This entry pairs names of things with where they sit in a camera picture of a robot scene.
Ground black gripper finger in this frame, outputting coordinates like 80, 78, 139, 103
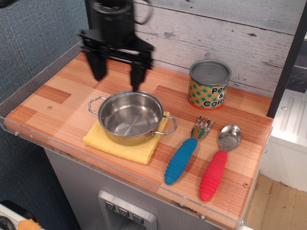
85, 52, 107, 81
130, 62, 149, 92

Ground blue handled metal fork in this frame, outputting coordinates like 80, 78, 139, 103
164, 116, 214, 185

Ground grey cabinet with dispenser panel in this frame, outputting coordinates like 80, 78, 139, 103
44, 147, 231, 230

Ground peas and carrots can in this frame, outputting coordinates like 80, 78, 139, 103
188, 59, 232, 110

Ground dark left vertical post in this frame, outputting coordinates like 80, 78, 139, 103
84, 0, 95, 29

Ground stainless steel pot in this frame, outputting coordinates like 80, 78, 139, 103
88, 91, 177, 146

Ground red handled metal spoon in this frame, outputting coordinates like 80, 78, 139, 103
199, 124, 241, 202

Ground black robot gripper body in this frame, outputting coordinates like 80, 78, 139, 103
77, 0, 154, 70

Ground dark right vertical post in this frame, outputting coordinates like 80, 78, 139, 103
267, 3, 307, 118

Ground dark vertical post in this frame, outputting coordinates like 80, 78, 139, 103
267, 3, 307, 118
84, 0, 95, 29

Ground orange object at corner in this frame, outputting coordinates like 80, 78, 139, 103
17, 219, 42, 230

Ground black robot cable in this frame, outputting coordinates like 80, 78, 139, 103
133, 0, 154, 25

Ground yellow cloth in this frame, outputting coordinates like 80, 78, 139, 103
83, 121, 160, 165

